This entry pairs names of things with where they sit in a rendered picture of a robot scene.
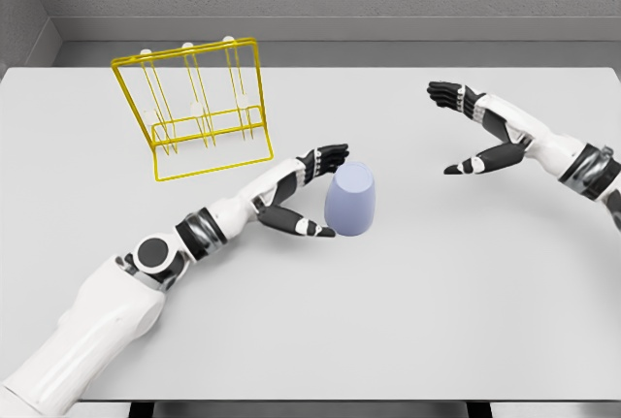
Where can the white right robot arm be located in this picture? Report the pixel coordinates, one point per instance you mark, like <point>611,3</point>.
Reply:
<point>589,170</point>

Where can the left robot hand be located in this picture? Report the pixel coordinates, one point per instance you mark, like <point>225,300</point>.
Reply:
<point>279,185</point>

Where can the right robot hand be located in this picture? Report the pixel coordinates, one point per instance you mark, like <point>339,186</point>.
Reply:
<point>500,127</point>

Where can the lavender blue cup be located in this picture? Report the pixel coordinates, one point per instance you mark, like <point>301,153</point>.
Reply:
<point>350,200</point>

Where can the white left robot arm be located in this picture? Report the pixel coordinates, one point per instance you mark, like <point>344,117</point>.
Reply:
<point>126,282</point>

